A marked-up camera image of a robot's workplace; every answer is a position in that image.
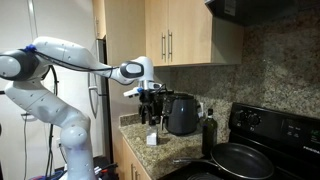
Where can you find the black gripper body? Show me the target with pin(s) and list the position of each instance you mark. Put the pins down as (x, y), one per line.
(151, 102)

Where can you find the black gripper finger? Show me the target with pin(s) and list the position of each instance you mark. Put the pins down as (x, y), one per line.
(143, 118)
(152, 120)

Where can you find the small clear bottle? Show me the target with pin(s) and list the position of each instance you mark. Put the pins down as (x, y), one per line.
(152, 135)

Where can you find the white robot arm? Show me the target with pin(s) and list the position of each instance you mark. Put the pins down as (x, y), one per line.
(24, 70)

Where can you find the dark green wine bottle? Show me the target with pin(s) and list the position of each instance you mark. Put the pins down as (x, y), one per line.
(209, 133)

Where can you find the black air fryer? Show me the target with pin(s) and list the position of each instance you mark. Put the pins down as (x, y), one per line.
(179, 114)

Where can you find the stainless steel refrigerator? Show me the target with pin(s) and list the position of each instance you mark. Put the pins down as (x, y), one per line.
(98, 91)

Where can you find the light wood lower cabinet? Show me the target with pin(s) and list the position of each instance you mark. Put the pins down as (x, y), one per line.
(129, 167)

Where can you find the light wood cabinet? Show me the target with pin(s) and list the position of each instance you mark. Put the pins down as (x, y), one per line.
(129, 167)
(169, 32)

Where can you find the light wood upper cabinet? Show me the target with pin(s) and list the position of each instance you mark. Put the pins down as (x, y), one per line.
(169, 32)

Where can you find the black frying pan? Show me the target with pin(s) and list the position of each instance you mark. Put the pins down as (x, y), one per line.
(236, 160)

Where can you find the black range hood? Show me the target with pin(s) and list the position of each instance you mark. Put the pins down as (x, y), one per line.
(252, 12)

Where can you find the black electric stove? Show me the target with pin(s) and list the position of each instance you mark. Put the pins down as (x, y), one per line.
(291, 142)

